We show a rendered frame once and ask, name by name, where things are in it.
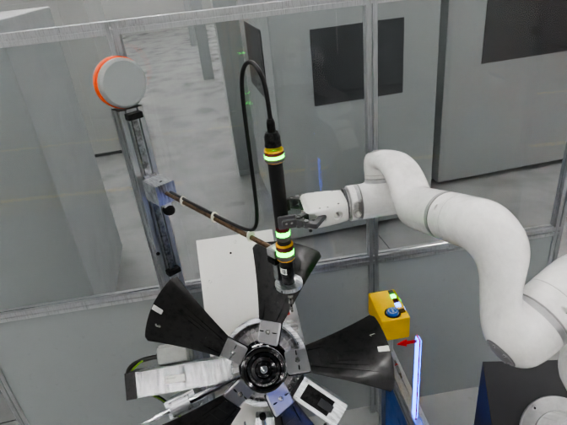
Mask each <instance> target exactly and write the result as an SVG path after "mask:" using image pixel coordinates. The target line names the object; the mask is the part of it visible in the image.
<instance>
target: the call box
mask: <svg viewBox="0 0 567 425"><path fill-rule="evenodd" d="M392 290H393V292H394V294H395V295H396V296H397V293H396V291H395V290H394V289H392ZM368 297H369V314H370V315H372V316H374V317H375V318H376V319H377V321H378V322H379V324H380V326H381V328H382V330H383V331H384V333H385V336H386V339H387V340H388V341H389V340H394V339H399V338H404V337H409V326H410V317H409V315H408V312H407V311H406V310H405V311H406V312H405V313H401V312H400V311H399V309H402V308H404V306H403V304H402V302H401V300H400V298H399V297H398V296H397V299H398V301H399V302H398V303H400V304H401V307H396V305H395V303H394V302H393V301H392V298H391V296H390V294H389V293H388V290H387V291H381V292H376V293H369V295H368ZM391 307H396V308H397V309H398V311H399V313H398V316H394V317H393V316H389V315H388V314H387V313H386V310H387V309H388V308H391ZM404 309H405V308H404Z"/></svg>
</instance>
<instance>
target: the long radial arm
mask: <svg viewBox="0 0 567 425"><path fill-rule="evenodd" d="M231 363H232V362H231V361H230V360H228V359H226V358H223V357H222V356H221V355H220V356H219V357H217V356H214V357H209V358H199V359H194V360H193V361H190V362H187V363H186V362H184V363H174V364H169V365H164V366H153V367H148V368H144V369H140V370H138V371H137V372H135V378H136V387H137V397H138V398H143V397H148V396H153V395H163V394H167V393H172V392H177V391H183V390H191V389H196V388H202V387H207V386H211V385H217V384H219V383H223V382H225V381H227V380H229V379H232V378H234V377H235V376H234V375H231V374H232V373H233V370H230V369H232V365H230V364H231Z"/></svg>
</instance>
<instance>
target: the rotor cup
mask: <svg viewBox="0 0 567 425"><path fill-rule="evenodd" d="M267 345H268V344H265V343H260V342H258V341H254V342H252V343H251V344H249V345H248V347H249V348H248V350H247V352H246V355H245V356H244V358H243V359H244V360H242V362H241V364H239V372H240V376H241V378H242V379H243V380H244V382H245V384H246V385H247V387H248V388H250V389H251V390H253V391H255V392H256V393H261V394H266V393H270V392H273V391H275V390H276V389H277V388H278V387H280V385H281V384H282V383H283V382H284V381H285V380H286V378H287V376H288V370H287V367H286V361H285V356H284V352H285V350H284V349H283V348H282V347H281V346H280V345H279V347H276V346H272V345H268V346H269V347H267ZM261 366H267V372H266V373H265V374H262V373H261V372H260V367H261Z"/></svg>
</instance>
